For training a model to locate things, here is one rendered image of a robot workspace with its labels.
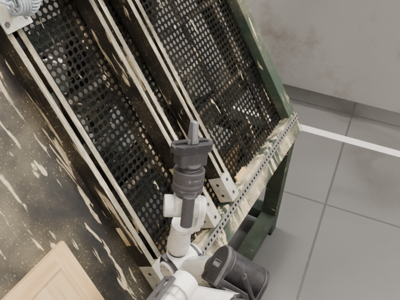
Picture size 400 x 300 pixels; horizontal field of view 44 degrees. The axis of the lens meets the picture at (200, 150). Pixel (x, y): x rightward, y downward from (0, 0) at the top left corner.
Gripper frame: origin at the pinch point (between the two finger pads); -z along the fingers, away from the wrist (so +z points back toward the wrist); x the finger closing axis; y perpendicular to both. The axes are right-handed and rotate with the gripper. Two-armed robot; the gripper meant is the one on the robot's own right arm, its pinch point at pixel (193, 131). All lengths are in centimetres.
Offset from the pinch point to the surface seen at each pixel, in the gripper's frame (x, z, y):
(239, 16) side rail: -81, -14, 100
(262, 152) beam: -80, 45, 66
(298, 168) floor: -181, 103, 141
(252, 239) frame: -100, 112, 85
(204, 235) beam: -31, 61, 34
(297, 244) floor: -137, 124, 85
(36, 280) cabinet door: 39, 47, 12
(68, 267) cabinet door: 29, 48, 16
